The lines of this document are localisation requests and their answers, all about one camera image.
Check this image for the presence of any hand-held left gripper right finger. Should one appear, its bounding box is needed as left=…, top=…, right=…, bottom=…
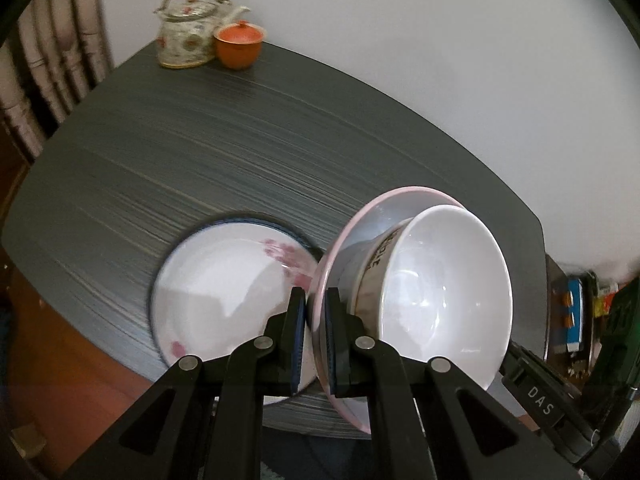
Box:
left=324, top=286, right=586, bottom=480

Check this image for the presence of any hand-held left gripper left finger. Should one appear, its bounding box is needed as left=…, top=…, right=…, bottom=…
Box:
left=60, top=286, right=308, bottom=480

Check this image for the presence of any white plate with pink roses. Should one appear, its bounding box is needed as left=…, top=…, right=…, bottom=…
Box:
left=150, top=222, right=321, bottom=408

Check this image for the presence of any large blue floral plate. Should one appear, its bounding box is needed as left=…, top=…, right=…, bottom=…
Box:
left=147, top=210, right=326, bottom=411

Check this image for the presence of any pink bowl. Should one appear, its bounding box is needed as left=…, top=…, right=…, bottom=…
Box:
left=309, top=186, right=501, bottom=436

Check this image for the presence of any white bowl with blue base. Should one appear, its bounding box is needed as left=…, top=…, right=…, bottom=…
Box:
left=341, top=205, right=513, bottom=393

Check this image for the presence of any blue box with orange marks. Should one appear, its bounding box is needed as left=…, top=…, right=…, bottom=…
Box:
left=565, top=277, right=587, bottom=353

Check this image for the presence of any orange lidded tea cup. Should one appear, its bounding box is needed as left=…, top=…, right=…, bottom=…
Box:
left=213, top=21, right=264, bottom=71

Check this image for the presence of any floral ceramic teapot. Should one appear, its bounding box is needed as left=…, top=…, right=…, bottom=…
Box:
left=153, top=0, right=251, bottom=69

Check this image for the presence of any brown wooden cabinet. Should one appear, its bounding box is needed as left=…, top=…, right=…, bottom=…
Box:
left=0, top=125, right=31, bottom=241

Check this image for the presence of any patterned beige curtain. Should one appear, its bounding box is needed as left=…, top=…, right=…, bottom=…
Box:
left=0, top=0, right=113, bottom=161

